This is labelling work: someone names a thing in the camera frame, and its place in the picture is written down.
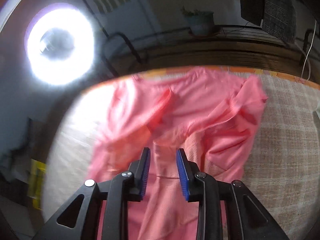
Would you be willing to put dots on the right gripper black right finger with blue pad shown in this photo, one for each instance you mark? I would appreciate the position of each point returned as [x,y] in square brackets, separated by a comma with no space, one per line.
[246,217]

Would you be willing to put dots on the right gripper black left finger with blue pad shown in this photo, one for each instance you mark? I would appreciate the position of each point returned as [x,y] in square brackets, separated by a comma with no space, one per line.
[100,209]

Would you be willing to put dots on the pink shirt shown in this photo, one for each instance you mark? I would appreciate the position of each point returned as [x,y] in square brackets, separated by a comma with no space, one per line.
[212,115]

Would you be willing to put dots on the beige plaid bedspread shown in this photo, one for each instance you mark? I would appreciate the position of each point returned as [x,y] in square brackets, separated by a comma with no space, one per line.
[282,169]

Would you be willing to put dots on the yellow wooden stool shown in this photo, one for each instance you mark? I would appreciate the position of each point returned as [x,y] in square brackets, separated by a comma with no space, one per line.
[35,182]

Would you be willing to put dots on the potted plant green pot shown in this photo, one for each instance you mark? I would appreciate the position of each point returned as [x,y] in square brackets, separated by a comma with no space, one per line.
[201,23]

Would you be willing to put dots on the grey plaid hanging cloth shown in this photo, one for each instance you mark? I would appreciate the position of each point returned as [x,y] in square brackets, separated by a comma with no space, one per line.
[276,17]

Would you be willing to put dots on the black metal bed frame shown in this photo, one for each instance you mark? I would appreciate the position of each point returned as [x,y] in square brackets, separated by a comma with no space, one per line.
[228,45]

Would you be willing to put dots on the bright ring light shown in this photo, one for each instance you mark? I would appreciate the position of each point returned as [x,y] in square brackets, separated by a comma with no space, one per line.
[59,43]

